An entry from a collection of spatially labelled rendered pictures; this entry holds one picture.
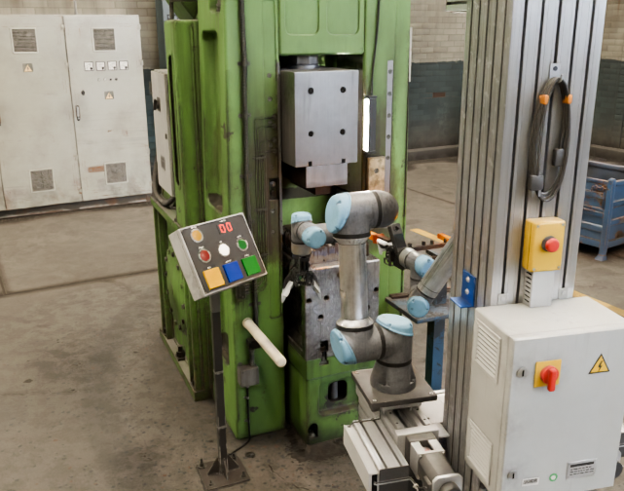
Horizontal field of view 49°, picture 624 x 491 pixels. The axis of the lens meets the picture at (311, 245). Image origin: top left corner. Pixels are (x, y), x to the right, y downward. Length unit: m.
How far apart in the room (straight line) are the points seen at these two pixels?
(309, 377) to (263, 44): 1.51
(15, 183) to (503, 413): 6.83
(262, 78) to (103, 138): 5.23
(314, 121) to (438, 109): 8.05
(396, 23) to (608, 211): 3.55
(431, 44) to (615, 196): 5.08
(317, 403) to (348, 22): 1.76
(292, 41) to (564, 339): 1.84
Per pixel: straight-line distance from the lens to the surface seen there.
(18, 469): 3.63
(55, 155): 8.08
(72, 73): 8.03
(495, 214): 1.84
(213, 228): 2.81
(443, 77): 10.98
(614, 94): 11.69
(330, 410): 3.48
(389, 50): 3.30
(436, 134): 11.02
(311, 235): 2.41
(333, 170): 3.07
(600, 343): 1.85
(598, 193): 6.46
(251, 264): 2.85
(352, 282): 2.11
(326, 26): 3.15
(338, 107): 3.04
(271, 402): 3.51
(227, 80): 3.00
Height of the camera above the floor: 1.93
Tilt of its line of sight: 17 degrees down
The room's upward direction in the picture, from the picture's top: straight up
